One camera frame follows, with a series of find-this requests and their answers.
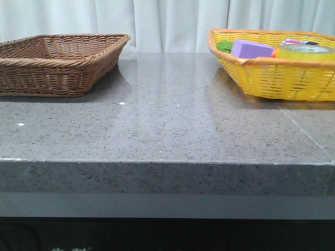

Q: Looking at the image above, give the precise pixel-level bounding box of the purple foam block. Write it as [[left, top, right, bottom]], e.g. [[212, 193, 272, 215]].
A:
[[231, 39, 274, 59]]

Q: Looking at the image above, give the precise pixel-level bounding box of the brown wicker basket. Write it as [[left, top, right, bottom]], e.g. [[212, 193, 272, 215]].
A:
[[1, 33, 131, 97]]

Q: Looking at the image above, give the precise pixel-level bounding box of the white curtain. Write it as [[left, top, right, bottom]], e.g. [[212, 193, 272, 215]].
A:
[[1, 1, 334, 53]]

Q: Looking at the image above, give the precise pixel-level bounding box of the orange toy carrot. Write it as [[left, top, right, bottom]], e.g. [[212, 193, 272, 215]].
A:
[[216, 40, 275, 57]]

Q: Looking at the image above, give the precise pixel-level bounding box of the small bottle black cap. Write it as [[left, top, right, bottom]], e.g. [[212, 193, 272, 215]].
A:
[[281, 38, 319, 45]]

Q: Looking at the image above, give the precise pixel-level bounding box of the yellow transparent tape roll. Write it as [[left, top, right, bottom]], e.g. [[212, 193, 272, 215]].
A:
[[275, 44, 334, 61]]

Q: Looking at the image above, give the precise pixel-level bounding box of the yellow woven basket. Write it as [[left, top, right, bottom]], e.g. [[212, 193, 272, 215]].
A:
[[208, 28, 334, 101]]

